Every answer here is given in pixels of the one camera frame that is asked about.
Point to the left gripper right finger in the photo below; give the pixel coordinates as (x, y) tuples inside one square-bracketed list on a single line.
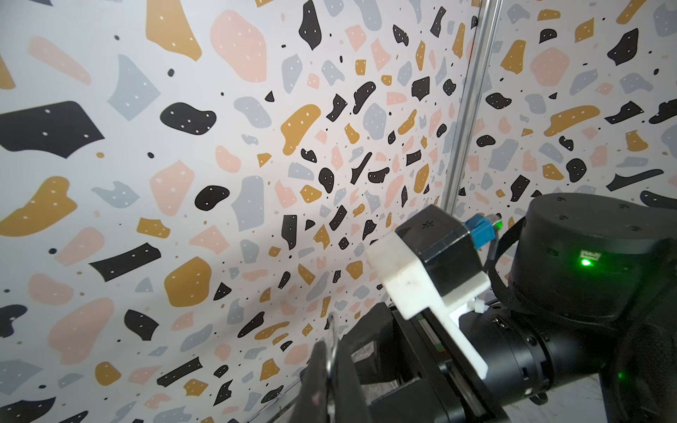
[(349, 404)]

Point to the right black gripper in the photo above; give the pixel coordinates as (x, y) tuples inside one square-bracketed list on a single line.
[(436, 383)]

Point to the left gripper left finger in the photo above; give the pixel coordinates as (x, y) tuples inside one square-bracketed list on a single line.
[(311, 404)]

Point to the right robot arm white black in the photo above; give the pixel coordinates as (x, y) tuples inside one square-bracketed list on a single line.
[(483, 317)]

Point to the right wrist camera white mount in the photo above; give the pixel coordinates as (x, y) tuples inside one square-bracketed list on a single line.
[(431, 262)]

